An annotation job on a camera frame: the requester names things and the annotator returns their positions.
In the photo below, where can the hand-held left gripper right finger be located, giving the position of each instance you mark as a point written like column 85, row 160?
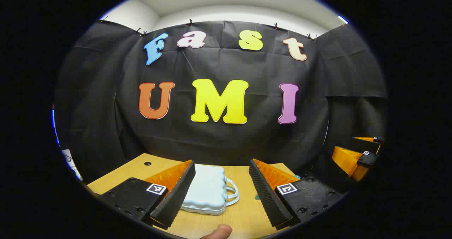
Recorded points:
column 266, row 200

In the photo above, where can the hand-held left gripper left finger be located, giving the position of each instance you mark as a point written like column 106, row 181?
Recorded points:
column 176, row 200

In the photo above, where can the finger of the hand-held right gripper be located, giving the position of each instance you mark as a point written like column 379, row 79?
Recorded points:
column 367, row 144
column 348, row 161

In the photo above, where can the light blue suitcase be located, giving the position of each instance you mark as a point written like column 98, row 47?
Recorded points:
column 206, row 189

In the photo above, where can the white side table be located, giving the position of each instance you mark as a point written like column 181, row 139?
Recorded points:
column 71, row 165

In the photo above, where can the monitor screen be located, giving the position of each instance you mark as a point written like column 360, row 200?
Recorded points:
column 54, row 124

